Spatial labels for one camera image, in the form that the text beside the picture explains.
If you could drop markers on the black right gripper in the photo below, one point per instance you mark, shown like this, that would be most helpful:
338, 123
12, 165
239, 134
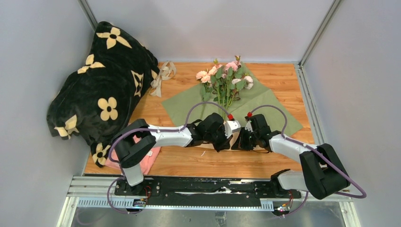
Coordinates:
240, 144

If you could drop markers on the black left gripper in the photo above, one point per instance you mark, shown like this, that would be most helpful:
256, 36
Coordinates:
226, 142

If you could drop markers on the green and tan wrapping paper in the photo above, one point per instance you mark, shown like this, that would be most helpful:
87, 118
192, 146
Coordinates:
178, 106

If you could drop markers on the beige ribbon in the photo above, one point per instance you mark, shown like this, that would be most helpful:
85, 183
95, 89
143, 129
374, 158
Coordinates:
166, 72

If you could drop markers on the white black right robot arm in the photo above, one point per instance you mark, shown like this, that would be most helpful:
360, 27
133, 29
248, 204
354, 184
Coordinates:
322, 172

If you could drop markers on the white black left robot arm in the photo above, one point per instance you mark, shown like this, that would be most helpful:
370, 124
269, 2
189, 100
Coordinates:
134, 142

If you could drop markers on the black blanket with cream flowers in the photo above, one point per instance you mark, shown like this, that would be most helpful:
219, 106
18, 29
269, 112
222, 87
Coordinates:
97, 100

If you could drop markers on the pink folded cloth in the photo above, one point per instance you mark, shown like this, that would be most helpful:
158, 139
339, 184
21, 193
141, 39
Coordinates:
146, 163

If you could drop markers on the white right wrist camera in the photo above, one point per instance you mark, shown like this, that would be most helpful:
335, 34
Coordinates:
248, 127

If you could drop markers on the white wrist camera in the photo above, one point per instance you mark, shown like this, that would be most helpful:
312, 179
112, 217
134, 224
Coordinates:
231, 126
248, 127

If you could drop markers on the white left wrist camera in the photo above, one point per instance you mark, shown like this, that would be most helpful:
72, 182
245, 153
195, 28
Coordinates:
231, 126

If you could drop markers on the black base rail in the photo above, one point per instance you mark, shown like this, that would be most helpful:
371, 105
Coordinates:
183, 193

